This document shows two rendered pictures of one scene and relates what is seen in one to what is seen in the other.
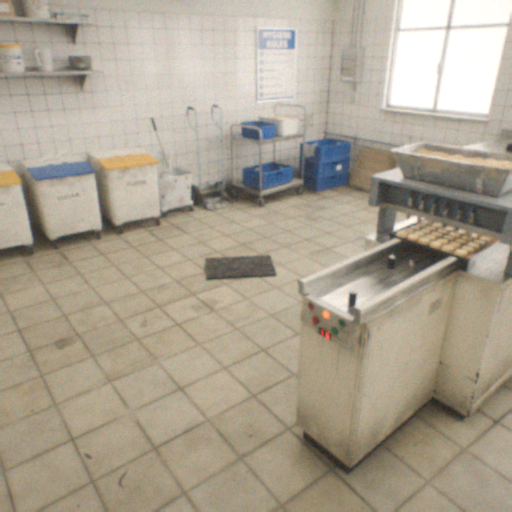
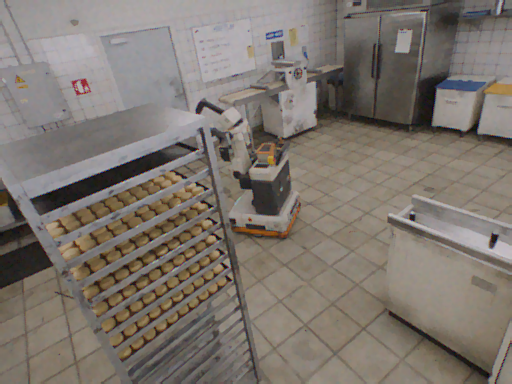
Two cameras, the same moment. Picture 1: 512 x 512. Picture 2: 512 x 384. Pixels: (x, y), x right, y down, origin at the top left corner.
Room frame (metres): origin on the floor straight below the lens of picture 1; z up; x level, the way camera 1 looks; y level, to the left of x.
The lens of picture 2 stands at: (0.78, -2.10, 2.15)
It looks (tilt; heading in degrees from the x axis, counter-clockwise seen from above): 30 degrees down; 96
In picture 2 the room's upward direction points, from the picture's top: 9 degrees counter-clockwise
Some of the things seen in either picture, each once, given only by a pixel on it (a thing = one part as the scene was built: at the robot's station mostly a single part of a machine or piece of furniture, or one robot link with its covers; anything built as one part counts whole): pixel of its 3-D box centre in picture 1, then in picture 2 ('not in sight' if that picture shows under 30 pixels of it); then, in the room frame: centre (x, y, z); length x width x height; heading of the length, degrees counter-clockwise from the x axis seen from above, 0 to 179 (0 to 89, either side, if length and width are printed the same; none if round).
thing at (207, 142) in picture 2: not in sight; (237, 281); (0.51, -0.93, 0.97); 0.03 x 0.03 x 1.70; 43
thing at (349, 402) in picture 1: (374, 351); (453, 284); (1.78, -0.57, 0.45); 0.70 x 0.34 x 0.90; 131
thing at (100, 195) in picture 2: not in sight; (133, 180); (0.27, -1.12, 1.68); 0.64 x 0.03 x 0.03; 43
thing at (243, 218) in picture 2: not in sight; (265, 210); (0.56, 0.92, 0.16); 0.67 x 0.64 x 0.25; 160
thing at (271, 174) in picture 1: (267, 175); not in sight; (5.76, -0.15, 0.29); 0.56 x 0.38 x 0.20; 135
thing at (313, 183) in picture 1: (323, 178); not in sight; (6.27, -0.96, 0.10); 0.60 x 0.40 x 0.20; 125
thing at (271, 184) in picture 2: not in sight; (268, 177); (0.64, 0.89, 0.59); 0.55 x 0.34 x 0.83; 70
